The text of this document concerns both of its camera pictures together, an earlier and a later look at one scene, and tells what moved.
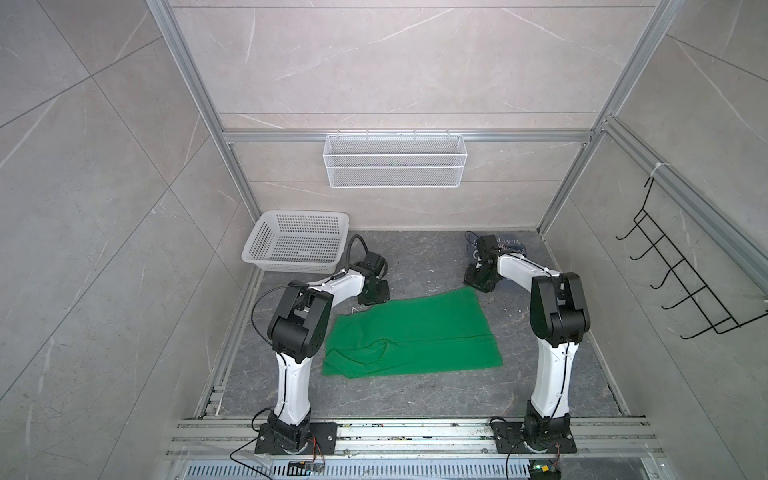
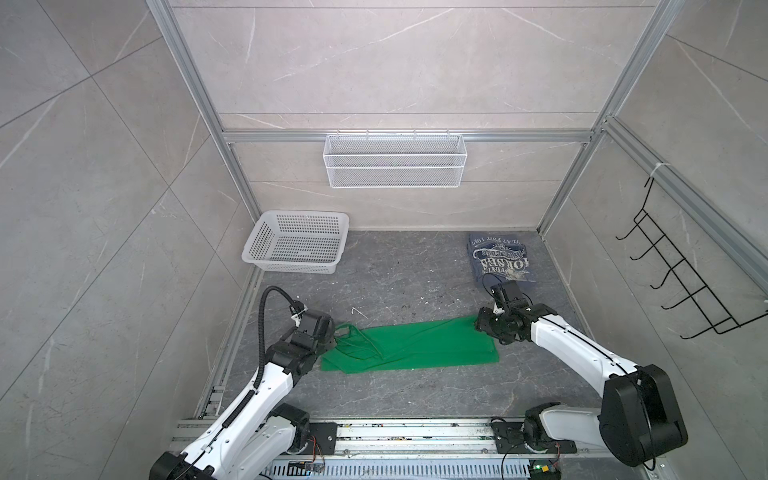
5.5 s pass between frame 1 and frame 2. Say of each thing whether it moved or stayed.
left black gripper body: moved
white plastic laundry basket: stayed
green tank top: moved
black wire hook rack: stayed
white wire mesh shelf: stayed
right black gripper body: moved
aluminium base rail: stayed
